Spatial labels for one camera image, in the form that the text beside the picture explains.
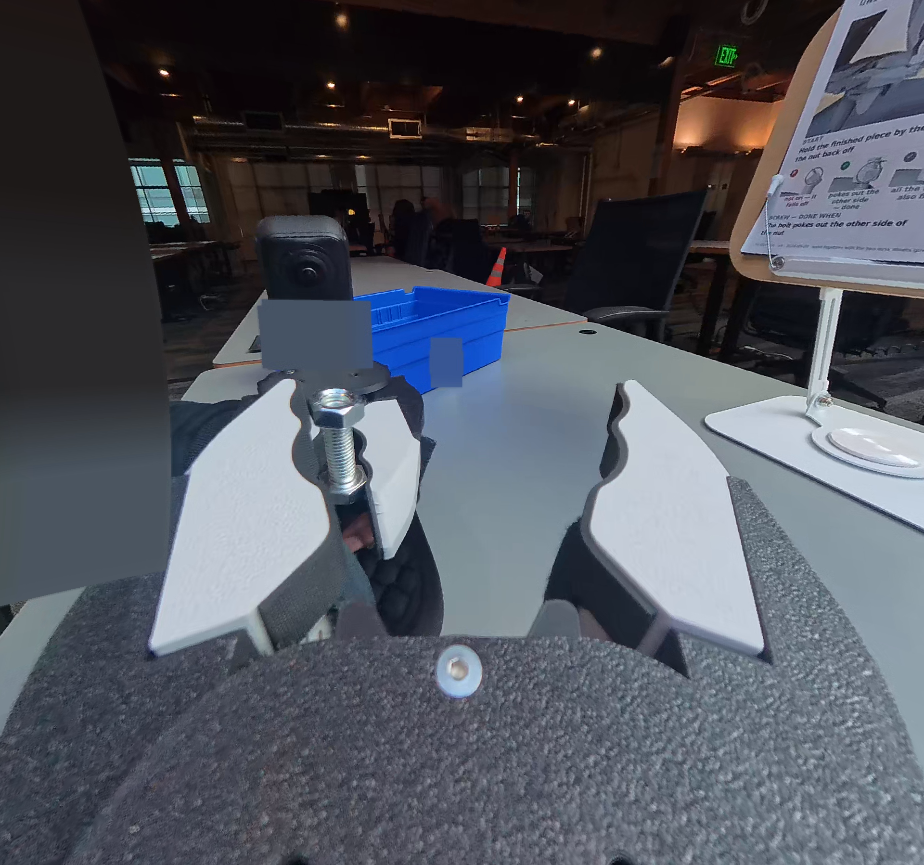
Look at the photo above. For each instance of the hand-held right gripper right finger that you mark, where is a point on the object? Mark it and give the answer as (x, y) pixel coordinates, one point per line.
(675, 533)

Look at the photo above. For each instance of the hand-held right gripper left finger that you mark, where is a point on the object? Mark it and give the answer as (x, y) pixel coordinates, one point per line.
(245, 518)

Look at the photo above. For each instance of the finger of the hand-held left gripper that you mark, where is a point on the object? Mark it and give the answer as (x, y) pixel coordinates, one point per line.
(397, 475)

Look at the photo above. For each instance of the steel hex bolt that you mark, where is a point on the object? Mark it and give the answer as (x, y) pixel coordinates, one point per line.
(339, 446)

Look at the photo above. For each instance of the blue plastic bin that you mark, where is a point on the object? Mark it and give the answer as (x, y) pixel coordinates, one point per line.
(462, 316)

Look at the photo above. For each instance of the person's left hand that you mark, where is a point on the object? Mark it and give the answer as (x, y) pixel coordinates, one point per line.
(357, 533)

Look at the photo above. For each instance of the black honeycomb wrist pad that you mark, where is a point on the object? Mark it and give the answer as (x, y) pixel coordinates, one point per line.
(408, 583)

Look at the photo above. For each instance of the bright window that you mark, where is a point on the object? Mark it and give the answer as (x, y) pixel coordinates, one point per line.
(170, 193)

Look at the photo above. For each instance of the ceiling air vent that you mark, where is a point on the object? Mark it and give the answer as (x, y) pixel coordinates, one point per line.
(405, 127)

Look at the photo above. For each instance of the orange traffic cone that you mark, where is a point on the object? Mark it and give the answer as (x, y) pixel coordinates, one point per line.
(496, 273)

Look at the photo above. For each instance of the black office chair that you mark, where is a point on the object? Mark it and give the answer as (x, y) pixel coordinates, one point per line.
(635, 251)

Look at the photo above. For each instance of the printed instruction sheet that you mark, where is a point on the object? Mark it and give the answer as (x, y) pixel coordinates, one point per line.
(852, 157)

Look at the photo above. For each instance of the green exit sign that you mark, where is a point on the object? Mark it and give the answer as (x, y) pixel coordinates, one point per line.
(726, 56)

